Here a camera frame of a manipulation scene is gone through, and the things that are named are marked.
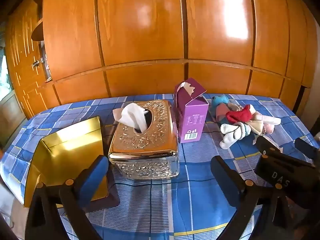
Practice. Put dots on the red-haired white doll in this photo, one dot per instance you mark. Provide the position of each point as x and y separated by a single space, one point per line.
257 126

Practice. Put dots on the purple carton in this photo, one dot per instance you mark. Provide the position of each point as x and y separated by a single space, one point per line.
191 122

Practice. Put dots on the wooden wardrobe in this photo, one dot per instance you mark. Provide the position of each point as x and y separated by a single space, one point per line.
162 30

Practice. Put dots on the white tissue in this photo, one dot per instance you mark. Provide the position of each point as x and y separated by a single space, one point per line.
131 116

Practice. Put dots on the gold tin box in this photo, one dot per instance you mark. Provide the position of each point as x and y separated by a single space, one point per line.
72 142

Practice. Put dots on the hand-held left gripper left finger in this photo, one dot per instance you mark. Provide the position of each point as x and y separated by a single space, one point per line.
98 172

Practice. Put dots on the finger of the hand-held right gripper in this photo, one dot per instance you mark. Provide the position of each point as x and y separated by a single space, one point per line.
305 148
266 145

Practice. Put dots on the blue teddy bear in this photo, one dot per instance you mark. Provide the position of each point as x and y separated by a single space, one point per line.
221 103

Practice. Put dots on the white mesh bundle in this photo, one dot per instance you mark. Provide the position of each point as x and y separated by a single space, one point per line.
232 133

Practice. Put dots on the ornate gold tissue box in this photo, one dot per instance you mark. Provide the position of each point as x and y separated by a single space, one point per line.
147 145

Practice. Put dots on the pink cloth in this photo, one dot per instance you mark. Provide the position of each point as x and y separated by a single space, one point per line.
268 129

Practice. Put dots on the window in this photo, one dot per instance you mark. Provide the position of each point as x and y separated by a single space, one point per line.
5 72

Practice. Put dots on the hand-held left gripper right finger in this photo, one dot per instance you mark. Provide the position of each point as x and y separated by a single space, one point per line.
222 172

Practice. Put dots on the red plush toy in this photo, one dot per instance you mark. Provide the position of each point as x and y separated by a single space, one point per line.
238 116

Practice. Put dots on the blue plaid sheet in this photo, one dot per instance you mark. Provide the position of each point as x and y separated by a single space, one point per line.
200 185

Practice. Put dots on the wooden door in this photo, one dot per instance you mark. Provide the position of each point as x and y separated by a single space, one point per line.
25 80

